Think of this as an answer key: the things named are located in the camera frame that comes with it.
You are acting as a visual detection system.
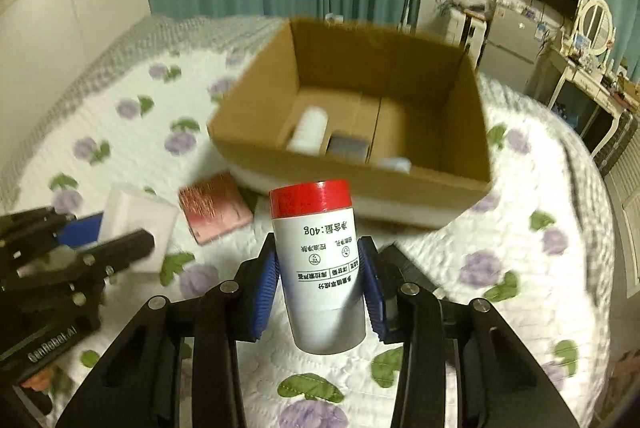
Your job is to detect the grey checkered bed cover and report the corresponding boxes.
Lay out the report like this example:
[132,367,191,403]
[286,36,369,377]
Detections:
[1,17,614,365]

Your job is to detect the white dressing table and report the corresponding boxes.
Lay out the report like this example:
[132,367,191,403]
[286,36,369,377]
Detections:
[547,47,626,159]

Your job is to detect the white rectangular box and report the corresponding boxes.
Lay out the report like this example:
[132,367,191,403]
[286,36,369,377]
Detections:
[98,185,178,274]

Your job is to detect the white hard-shell suitcase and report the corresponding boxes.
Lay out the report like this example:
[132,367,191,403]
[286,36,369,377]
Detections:
[434,7,488,64]

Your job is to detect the person's hand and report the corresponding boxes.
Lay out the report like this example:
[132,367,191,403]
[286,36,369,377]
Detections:
[21,364,60,392]

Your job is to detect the red embossed card case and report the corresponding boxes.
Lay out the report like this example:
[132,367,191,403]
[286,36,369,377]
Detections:
[178,171,253,245]

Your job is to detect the open brown cardboard box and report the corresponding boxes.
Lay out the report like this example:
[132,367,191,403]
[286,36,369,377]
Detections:
[208,19,492,229]

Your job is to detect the grey power bank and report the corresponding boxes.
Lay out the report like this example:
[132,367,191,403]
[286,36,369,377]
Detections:
[326,131,370,163]

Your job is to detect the oval white vanity mirror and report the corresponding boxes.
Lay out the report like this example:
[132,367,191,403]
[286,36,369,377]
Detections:
[574,0,615,56]

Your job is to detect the white round jar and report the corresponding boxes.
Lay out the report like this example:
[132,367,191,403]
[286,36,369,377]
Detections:
[286,107,329,155]

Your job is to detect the white louvered wardrobe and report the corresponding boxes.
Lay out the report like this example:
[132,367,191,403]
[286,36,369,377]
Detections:
[604,135,640,299]

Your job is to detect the red-capped white canister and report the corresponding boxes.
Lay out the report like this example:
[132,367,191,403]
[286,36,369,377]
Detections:
[269,180,366,356]

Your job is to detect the dark suitcase beside table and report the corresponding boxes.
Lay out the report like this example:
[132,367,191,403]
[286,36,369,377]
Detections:
[594,111,639,177]

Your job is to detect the white power adapter plug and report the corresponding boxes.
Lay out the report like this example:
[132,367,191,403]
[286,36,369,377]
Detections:
[372,157,412,174]

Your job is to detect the silver two-door mini fridge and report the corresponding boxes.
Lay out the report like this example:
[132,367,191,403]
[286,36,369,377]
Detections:
[478,6,541,92]

